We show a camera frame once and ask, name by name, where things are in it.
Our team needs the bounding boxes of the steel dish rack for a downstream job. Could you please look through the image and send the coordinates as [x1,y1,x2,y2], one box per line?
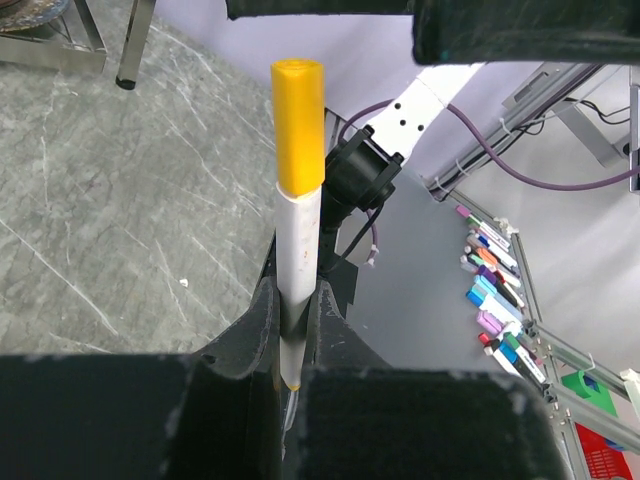
[1,1,156,91]

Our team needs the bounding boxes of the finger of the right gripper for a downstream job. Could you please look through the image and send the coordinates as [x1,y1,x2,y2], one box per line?
[412,0,639,65]
[225,0,415,20]

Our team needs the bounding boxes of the white yellow marker pen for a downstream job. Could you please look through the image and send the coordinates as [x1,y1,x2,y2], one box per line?
[275,185,322,391]

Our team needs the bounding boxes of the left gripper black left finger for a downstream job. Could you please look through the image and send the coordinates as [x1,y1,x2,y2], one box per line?
[1,277,281,479]

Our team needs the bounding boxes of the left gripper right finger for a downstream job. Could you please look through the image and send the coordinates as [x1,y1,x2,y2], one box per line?
[284,280,568,479]

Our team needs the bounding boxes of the markers in box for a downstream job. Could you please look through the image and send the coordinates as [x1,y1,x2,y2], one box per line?
[456,205,548,390]

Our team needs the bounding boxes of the yellow pen cap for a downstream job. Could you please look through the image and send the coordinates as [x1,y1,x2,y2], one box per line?
[271,58,325,197]

